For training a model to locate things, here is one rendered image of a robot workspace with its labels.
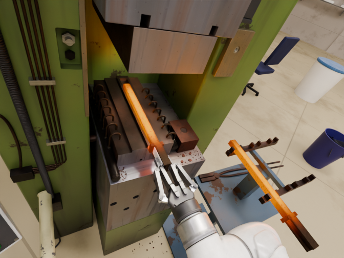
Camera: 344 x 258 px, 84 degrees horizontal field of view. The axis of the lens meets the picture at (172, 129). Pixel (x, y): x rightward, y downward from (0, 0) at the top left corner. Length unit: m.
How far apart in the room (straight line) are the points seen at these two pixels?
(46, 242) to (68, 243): 0.66
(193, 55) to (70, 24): 0.28
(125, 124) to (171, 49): 0.36
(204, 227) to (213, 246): 0.04
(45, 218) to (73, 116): 0.43
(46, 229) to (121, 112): 0.51
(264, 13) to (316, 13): 10.29
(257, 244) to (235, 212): 0.43
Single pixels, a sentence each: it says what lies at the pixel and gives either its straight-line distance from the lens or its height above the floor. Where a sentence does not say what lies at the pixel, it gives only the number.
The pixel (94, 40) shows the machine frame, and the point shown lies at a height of 1.13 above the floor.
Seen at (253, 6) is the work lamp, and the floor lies 1.42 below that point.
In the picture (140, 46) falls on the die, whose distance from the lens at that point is 0.41.
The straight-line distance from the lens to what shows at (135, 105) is 0.77.
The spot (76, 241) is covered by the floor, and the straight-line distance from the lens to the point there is 1.55.
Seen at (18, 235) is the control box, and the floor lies 0.97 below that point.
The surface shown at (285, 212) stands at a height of 0.98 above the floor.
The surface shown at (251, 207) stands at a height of 0.71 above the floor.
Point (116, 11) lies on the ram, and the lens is 0.38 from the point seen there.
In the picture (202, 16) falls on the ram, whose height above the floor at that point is 1.40.
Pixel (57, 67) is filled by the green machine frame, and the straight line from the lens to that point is 0.57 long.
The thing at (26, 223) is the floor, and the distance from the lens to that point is 1.65.
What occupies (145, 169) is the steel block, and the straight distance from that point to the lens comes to 0.69.
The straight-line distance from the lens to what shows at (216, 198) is 0.98.
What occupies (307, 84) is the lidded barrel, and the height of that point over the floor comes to 0.28.
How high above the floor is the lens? 1.49
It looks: 42 degrees down
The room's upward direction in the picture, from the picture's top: 21 degrees clockwise
